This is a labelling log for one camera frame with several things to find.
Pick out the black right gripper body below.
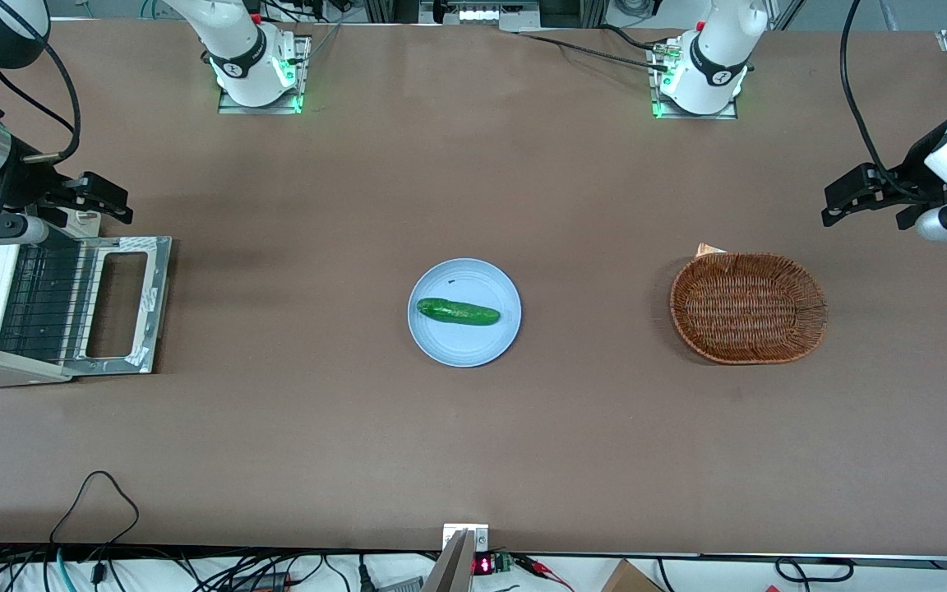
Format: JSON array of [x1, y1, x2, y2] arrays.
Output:
[[0, 136, 68, 220]]

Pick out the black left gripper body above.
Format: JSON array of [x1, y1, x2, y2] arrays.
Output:
[[876, 123, 947, 211]]

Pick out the metal framed oven door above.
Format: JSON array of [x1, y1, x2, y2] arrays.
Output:
[[69, 236, 173, 377]]

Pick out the brown oval wicker basket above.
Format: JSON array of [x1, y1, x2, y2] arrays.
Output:
[[669, 252, 829, 365]]

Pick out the green cucumber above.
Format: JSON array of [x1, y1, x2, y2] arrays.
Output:
[[417, 298, 501, 326]]

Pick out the light blue round plate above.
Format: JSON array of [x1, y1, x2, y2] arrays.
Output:
[[407, 258, 522, 368]]

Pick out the brown cardboard box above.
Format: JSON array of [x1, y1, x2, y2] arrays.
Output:
[[600, 559, 665, 592]]

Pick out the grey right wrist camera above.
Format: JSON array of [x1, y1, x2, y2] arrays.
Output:
[[0, 215, 52, 246]]

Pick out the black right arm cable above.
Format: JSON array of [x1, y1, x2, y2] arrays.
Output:
[[0, 0, 82, 164]]

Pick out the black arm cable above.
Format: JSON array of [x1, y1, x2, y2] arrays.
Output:
[[839, 0, 922, 201], [0, 0, 82, 164]]

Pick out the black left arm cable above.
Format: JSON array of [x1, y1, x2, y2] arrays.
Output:
[[839, 0, 922, 201]]

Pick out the wire oven rack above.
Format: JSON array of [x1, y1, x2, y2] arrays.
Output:
[[0, 245, 101, 363]]

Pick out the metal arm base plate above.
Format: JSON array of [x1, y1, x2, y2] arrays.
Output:
[[217, 33, 312, 115], [648, 37, 740, 121]]

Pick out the black looped cable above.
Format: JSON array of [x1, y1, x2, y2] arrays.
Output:
[[49, 470, 141, 548]]

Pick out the black cable across table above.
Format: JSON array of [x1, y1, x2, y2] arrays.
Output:
[[515, 25, 673, 72]]

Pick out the black coiled cable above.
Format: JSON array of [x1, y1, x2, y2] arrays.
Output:
[[774, 557, 855, 584]]

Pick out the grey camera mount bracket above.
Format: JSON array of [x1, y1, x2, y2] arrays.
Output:
[[422, 524, 491, 592]]

